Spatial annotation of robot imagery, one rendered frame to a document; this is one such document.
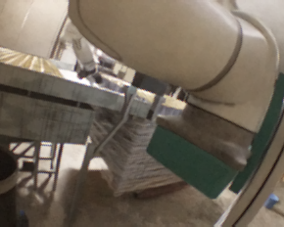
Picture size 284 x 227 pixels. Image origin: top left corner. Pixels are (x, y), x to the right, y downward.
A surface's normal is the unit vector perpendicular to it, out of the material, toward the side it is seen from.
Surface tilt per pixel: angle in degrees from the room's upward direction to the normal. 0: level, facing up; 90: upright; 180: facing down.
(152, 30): 121
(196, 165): 90
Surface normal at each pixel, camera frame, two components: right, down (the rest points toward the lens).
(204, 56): 0.14, 0.73
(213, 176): -0.66, -0.12
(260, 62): 0.29, 0.26
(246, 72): 0.17, 0.45
